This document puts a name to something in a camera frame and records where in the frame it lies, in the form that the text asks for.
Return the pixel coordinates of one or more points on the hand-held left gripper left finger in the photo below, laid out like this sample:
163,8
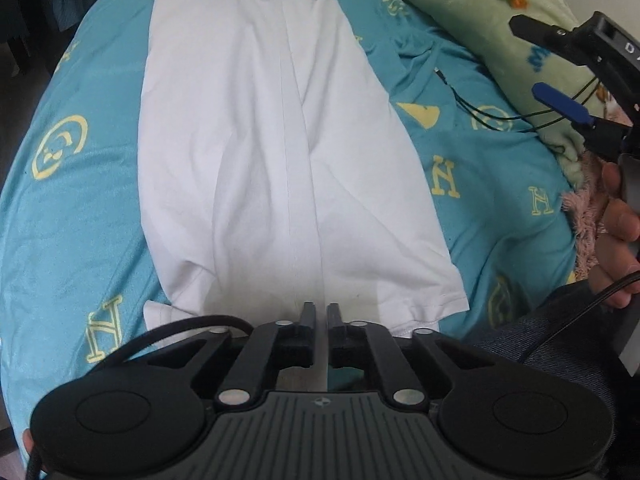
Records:
309,330

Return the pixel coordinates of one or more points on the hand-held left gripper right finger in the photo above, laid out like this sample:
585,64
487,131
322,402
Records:
334,332

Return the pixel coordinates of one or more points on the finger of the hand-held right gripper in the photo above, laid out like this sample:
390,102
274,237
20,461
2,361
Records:
542,32
560,102

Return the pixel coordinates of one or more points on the white t-shirt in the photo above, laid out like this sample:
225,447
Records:
260,160

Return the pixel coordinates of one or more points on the person's right hand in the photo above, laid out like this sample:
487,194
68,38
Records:
612,255

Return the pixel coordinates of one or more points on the pink fluffy cloth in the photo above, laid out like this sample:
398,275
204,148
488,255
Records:
582,220

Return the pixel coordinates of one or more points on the person's leg in jeans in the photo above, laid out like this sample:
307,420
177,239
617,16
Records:
550,340

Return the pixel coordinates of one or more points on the teal printed bed sheet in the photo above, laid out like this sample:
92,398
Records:
75,210

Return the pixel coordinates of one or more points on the chair with blue cover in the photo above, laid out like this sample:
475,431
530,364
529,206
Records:
80,0

